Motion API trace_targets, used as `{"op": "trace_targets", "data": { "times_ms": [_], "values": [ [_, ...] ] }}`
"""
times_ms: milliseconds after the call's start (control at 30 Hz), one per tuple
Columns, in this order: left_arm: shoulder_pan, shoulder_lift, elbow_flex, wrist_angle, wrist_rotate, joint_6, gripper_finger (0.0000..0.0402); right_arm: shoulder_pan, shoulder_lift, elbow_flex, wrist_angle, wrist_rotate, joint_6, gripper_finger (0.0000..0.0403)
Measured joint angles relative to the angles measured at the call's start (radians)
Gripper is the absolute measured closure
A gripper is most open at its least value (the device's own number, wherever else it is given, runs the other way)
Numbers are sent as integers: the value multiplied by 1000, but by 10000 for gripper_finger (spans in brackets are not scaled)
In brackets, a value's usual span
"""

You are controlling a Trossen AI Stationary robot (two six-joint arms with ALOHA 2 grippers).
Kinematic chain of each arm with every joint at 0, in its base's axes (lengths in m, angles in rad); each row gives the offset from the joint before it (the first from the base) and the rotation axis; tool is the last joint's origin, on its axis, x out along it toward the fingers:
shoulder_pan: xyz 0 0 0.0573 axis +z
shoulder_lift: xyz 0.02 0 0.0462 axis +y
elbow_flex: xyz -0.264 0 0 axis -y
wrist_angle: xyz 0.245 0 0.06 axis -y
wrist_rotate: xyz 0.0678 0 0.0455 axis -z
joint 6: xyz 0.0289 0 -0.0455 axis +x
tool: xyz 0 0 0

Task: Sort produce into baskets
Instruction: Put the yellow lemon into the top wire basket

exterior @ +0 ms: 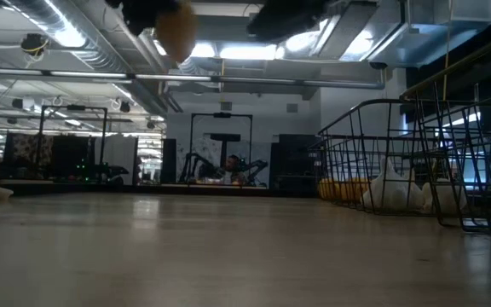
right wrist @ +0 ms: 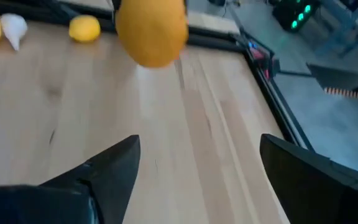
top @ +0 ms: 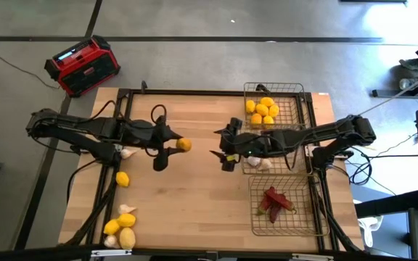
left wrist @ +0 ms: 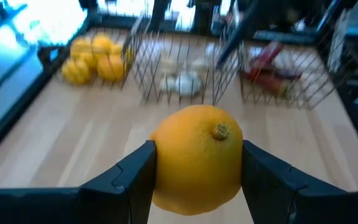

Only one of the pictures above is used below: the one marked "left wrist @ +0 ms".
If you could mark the white garlic bulb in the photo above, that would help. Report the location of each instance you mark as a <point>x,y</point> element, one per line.
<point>188,83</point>

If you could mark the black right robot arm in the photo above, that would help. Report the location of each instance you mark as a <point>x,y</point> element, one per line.
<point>275,12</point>

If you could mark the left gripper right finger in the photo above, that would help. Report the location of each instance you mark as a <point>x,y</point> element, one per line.
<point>306,207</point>

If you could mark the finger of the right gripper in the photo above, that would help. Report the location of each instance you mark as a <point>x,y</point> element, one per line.
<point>238,39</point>

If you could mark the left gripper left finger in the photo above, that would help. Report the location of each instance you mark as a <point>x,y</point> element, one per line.
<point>73,207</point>

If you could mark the orange-yellow lemon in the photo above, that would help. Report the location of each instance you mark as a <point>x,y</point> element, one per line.
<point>110,68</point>
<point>197,161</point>

